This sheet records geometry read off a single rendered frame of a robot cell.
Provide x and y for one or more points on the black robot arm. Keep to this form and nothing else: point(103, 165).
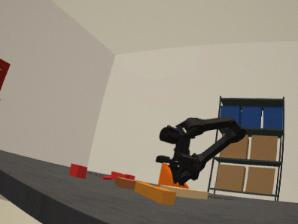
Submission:
point(194, 127)

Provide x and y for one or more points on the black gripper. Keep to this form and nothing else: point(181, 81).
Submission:
point(177, 170)

